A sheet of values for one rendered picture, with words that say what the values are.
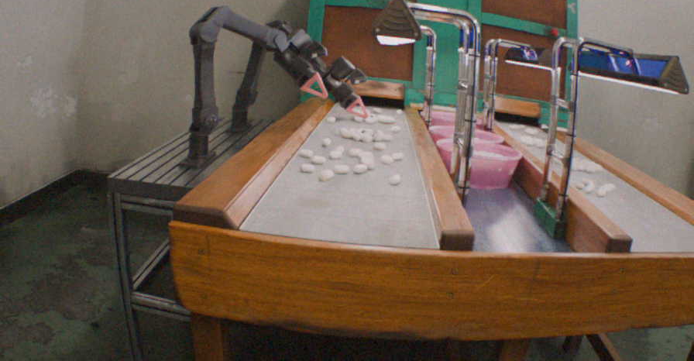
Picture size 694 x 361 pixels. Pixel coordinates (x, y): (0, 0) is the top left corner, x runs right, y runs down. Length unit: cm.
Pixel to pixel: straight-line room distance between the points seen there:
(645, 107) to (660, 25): 66
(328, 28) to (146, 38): 148
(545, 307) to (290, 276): 42
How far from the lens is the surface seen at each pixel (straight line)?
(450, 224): 90
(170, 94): 361
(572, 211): 118
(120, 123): 379
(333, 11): 265
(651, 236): 112
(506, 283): 88
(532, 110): 268
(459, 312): 89
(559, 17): 280
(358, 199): 109
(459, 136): 125
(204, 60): 161
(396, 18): 87
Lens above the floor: 102
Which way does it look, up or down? 12 degrees down
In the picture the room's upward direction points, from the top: 5 degrees clockwise
